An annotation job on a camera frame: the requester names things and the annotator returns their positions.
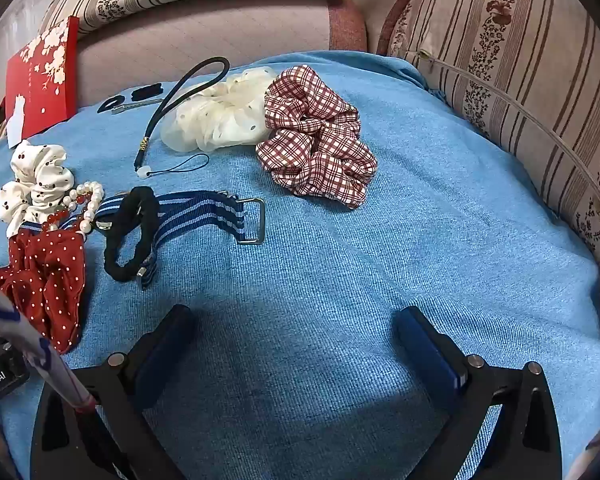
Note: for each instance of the red plaid scrunchie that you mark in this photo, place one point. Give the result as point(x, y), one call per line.
point(315, 140)

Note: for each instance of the white cherry print scrunchie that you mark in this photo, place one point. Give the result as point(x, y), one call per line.
point(35, 180)

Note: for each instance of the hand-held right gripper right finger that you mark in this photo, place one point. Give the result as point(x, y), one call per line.
point(425, 355)

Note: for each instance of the blue blanket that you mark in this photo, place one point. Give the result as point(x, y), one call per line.
point(355, 270)

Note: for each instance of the black and silver hair clip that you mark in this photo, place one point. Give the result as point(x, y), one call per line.
point(111, 105)

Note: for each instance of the pink sofa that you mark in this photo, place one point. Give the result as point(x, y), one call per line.
point(205, 40)

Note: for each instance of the red polka dot scrunchie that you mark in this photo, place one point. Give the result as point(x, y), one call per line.
point(45, 280)

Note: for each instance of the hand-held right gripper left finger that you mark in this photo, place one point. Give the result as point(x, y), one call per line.
point(162, 350)

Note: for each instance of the cream dotted scrunchie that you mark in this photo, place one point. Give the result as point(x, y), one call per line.
point(210, 115)

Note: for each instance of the red floral box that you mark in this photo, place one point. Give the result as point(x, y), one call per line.
point(45, 75)

